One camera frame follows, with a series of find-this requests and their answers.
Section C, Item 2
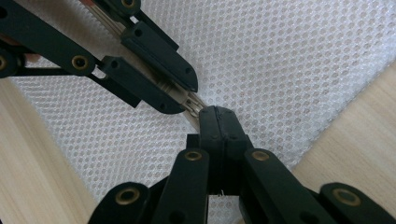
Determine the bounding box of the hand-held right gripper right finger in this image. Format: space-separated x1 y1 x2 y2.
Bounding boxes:
217 105 254 197

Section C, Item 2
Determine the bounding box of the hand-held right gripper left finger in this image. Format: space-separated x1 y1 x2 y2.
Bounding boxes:
186 105 224 197

